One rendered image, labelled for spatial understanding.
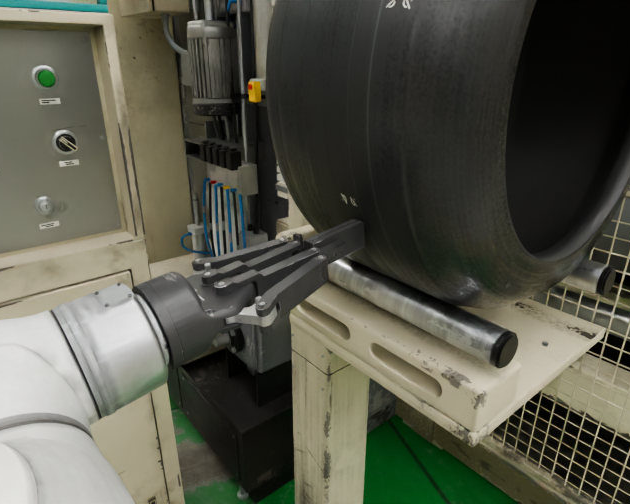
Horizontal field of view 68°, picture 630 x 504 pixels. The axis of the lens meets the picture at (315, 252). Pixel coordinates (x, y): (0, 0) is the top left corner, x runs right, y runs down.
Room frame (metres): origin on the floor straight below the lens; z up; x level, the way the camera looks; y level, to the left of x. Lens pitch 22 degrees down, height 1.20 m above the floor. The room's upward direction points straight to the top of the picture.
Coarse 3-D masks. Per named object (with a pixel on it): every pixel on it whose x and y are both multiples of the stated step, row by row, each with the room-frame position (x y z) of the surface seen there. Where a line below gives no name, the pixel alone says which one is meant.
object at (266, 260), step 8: (296, 240) 0.44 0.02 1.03; (280, 248) 0.43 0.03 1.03; (288, 248) 0.42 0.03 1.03; (296, 248) 0.43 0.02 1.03; (264, 256) 0.41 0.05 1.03; (272, 256) 0.41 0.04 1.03; (280, 256) 0.41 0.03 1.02; (288, 256) 0.42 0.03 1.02; (232, 264) 0.39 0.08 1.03; (240, 264) 0.39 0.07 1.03; (248, 264) 0.40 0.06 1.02; (256, 264) 0.40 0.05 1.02; (264, 264) 0.40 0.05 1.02; (272, 264) 0.41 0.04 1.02; (208, 272) 0.37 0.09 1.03; (216, 272) 0.37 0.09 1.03; (224, 272) 0.38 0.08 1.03; (232, 272) 0.38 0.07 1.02; (240, 272) 0.39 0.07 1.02; (208, 280) 0.37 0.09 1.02; (216, 280) 0.37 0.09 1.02
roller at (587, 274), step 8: (584, 264) 0.63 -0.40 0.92; (592, 264) 0.63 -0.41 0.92; (600, 264) 0.63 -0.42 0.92; (576, 272) 0.63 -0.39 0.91; (584, 272) 0.62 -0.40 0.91; (592, 272) 0.62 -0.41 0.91; (600, 272) 0.61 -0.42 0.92; (608, 272) 0.61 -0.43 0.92; (568, 280) 0.64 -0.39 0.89; (576, 280) 0.63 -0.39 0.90; (584, 280) 0.62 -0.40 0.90; (592, 280) 0.61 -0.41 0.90; (600, 280) 0.61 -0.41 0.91; (608, 280) 0.61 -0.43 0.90; (584, 288) 0.62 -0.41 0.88; (592, 288) 0.61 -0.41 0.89; (600, 288) 0.60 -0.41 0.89; (608, 288) 0.61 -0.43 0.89
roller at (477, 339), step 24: (336, 264) 0.64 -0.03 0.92; (360, 264) 0.63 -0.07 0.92; (360, 288) 0.59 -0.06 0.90; (384, 288) 0.56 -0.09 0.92; (408, 288) 0.55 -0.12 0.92; (408, 312) 0.52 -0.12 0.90; (432, 312) 0.50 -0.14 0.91; (456, 312) 0.49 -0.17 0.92; (456, 336) 0.46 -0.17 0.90; (480, 336) 0.45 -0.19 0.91; (504, 336) 0.44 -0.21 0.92; (504, 360) 0.43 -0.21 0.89
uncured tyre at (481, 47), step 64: (320, 0) 0.50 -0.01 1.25; (384, 0) 0.43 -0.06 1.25; (448, 0) 0.40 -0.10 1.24; (512, 0) 0.41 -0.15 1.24; (576, 0) 0.80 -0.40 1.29; (320, 64) 0.48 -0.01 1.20; (384, 64) 0.41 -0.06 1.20; (448, 64) 0.40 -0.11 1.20; (512, 64) 0.41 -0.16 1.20; (576, 64) 0.81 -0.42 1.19; (320, 128) 0.48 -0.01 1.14; (384, 128) 0.41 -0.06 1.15; (448, 128) 0.39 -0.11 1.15; (512, 128) 0.87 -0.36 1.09; (576, 128) 0.79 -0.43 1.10; (320, 192) 0.51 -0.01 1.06; (384, 192) 0.42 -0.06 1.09; (448, 192) 0.40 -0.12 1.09; (512, 192) 0.79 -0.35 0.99; (576, 192) 0.73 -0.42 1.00; (384, 256) 0.48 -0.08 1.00; (448, 256) 0.42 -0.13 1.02; (512, 256) 0.45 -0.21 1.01; (576, 256) 0.56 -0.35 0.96
